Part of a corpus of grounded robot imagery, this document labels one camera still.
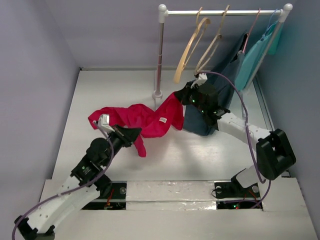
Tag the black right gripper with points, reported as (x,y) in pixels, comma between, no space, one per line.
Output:
(188,92)

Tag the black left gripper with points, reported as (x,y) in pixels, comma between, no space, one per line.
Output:
(129,134)

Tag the red t shirt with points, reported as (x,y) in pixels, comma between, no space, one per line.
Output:
(154,123)

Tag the beige wooden hanger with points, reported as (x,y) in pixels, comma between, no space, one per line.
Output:
(200,28)
(211,49)

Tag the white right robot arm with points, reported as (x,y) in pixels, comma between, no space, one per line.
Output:
(272,149)

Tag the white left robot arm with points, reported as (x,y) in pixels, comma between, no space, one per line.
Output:
(86,182)

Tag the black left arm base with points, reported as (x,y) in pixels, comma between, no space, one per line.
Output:
(115,200)

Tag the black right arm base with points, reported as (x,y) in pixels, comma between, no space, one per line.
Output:
(230,196)

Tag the dark teal t shirt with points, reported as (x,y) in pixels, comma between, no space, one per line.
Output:
(229,66)

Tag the turquoise t shirt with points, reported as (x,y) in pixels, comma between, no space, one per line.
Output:
(252,57)

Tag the pink hanger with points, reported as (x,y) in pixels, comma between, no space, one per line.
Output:
(250,31)

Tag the blue hanger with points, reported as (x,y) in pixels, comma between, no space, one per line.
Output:
(269,23)

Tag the white clothes rack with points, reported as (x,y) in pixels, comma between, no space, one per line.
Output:
(163,12)

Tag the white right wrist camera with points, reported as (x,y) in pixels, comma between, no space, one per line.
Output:
(201,79)

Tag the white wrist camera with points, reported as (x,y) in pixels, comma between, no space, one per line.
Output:
(201,79)
(103,123)

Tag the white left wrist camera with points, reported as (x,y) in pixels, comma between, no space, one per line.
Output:
(103,123)

